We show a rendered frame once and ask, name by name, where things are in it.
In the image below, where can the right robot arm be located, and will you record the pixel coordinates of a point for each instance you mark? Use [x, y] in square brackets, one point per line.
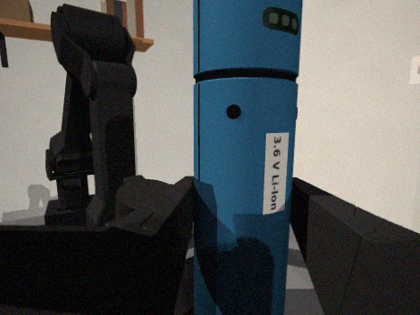
[100, 103]

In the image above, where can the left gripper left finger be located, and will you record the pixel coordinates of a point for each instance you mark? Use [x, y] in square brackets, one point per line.
[133, 269]

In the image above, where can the blue electric nut driver barrel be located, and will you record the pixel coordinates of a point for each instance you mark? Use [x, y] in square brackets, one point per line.
[246, 61]

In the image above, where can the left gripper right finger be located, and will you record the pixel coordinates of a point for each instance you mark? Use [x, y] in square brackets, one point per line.
[359, 263]

